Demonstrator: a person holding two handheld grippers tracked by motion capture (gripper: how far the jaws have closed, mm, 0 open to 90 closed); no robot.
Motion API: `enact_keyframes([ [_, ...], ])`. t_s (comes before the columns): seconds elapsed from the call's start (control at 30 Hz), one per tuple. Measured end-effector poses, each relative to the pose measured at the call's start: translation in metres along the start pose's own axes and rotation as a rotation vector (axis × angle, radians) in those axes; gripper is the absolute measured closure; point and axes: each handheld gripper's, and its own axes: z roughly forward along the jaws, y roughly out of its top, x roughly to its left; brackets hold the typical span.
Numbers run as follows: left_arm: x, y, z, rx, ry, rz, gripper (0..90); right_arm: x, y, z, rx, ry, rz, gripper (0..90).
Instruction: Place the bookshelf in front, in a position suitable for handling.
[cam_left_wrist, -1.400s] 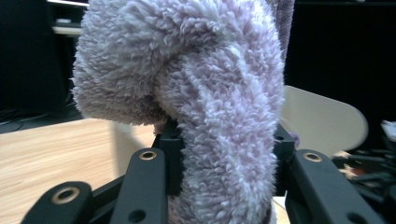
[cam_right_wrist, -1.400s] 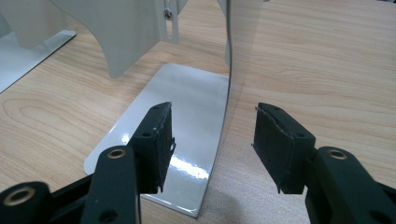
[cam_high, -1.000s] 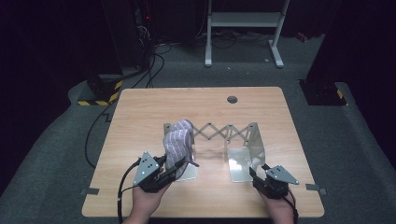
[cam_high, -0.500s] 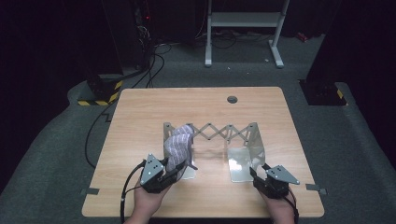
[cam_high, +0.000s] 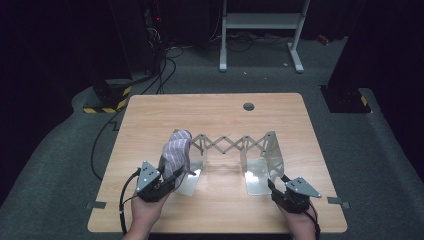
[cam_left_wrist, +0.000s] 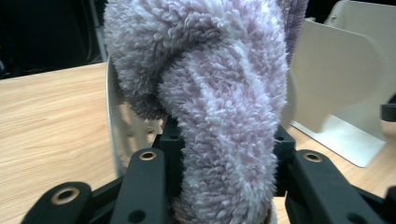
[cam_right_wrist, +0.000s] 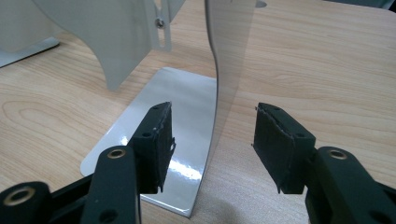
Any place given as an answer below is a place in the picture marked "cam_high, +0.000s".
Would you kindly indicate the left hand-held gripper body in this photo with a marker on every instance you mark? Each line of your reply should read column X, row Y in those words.
column 148, row 175

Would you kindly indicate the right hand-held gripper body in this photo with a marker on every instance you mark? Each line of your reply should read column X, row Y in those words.
column 301, row 188

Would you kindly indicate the expandable grey metal bookend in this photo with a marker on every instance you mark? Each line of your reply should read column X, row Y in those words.
column 258, row 173

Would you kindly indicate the striped grey cloth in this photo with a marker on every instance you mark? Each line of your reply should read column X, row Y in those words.
column 176, row 153

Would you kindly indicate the grey tape piece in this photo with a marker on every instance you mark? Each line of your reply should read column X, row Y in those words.
column 96, row 205
column 336, row 201

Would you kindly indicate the black base with wide hazard stripes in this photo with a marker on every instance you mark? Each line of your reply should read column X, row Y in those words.
column 110, row 96

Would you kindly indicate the black base with small hazard stripe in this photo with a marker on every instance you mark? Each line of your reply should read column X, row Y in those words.
column 343, row 100

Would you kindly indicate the dark equipment rack with red light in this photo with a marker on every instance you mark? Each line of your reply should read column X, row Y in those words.
column 153, row 33

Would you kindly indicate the small red floor object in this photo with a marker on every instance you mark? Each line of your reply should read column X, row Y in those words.
column 322, row 39

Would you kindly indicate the white metal stand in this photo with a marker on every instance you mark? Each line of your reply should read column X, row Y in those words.
column 261, row 20

